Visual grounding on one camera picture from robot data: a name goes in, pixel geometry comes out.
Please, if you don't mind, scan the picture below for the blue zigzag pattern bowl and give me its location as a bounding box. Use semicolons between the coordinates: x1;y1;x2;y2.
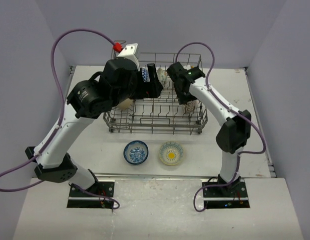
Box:
140;67;150;83

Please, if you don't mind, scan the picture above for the brown lattice pattern bowl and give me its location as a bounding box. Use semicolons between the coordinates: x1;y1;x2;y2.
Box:
183;100;198;114

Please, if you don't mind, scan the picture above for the blue white floral bowl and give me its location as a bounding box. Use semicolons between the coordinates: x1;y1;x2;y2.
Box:
123;140;149;165

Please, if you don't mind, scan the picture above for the yellow teal flower bowl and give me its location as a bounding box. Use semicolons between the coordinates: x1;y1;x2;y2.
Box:
158;141;184;166

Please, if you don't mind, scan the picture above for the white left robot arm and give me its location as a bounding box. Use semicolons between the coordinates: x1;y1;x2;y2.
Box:
26;57;163;197

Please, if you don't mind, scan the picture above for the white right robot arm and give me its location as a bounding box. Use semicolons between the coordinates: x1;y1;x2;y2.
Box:
166;62;251;197

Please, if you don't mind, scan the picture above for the white green floral bowl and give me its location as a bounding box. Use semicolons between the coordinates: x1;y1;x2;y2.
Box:
157;68;167;87

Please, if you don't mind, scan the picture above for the beige front bowl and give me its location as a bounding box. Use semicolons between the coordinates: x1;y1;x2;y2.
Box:
116;99;133;111

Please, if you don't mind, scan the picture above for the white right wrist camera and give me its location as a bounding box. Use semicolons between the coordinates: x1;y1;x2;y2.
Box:
183;64;193;70

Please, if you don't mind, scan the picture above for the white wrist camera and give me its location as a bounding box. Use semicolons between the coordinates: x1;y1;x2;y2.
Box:
183;64;193;70
116;43;140;70

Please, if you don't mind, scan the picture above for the grey wire dish rack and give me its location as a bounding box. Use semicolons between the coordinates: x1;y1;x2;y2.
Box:
103;52;208;135

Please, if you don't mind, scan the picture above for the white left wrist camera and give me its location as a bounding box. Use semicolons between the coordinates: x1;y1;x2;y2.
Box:
116;43;140;70

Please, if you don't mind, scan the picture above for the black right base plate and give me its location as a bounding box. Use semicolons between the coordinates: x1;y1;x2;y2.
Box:
202;179;250;210

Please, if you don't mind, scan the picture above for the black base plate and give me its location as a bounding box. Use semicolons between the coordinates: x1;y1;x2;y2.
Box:
202;179;250;210
67;181;117;210

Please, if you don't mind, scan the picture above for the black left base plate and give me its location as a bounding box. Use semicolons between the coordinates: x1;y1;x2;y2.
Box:
67;181;117;210

